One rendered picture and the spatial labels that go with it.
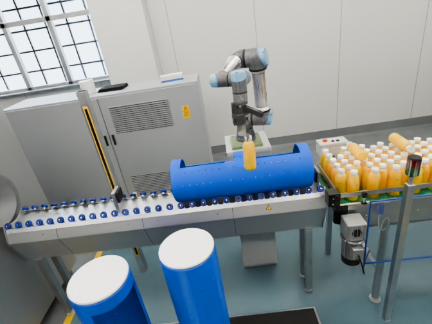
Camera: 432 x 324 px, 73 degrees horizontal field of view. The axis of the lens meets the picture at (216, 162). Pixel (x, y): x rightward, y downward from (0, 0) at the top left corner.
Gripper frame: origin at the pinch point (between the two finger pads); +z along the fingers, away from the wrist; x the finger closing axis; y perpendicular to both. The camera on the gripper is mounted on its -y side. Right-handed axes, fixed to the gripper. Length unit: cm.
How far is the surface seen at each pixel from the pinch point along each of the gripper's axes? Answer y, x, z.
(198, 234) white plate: 33, 27, 39
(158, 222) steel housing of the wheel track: 63, -12, 55
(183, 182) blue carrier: 41, -10, 27
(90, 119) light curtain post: 104, -55, -9
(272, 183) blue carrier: -13.4, -6.5, 34.6
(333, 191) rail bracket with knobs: -48, 2, 41
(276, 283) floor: -16, -26, 141
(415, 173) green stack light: -80, 22, 23
